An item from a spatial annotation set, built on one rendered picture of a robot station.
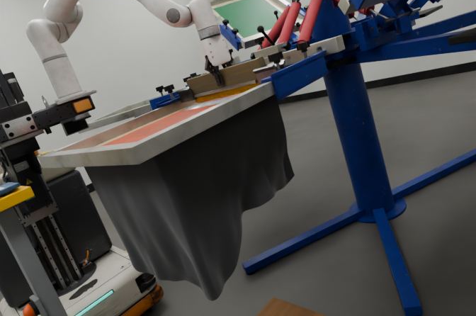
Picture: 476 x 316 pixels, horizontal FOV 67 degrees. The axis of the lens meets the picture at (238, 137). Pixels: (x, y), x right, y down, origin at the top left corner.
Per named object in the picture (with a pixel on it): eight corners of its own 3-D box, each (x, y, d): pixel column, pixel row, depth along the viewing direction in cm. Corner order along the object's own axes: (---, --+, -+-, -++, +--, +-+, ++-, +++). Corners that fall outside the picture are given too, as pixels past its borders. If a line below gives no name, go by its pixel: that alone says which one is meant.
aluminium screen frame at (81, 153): (139, 164, 72) (131, 147, 71) (42, 168, 113) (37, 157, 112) (324, 68, 126) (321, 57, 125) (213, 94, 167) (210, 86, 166)
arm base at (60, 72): (49, 105, 149) (33, 69, 145) (79, 96, 156) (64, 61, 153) (60, 100, 137) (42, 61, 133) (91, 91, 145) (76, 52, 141)
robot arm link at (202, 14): (164, 8, 125) (174, 10, 134) (175, 39, 127) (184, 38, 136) (204, -7, 121) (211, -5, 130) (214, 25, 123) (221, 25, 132)
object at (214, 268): (221, 297, 94) (162, 146, 84) (211, 293, 96) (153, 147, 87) (309, 207, 125) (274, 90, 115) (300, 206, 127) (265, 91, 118)
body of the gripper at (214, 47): (212, 34, 134) (222, 63, 136) (192, 39, 127) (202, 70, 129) (226, 28, 129) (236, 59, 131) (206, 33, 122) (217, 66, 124)
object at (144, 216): (216, 305, 92) (154, 150, 83) (128, 271, 124) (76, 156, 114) (224, 297, 94) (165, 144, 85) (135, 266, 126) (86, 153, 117)
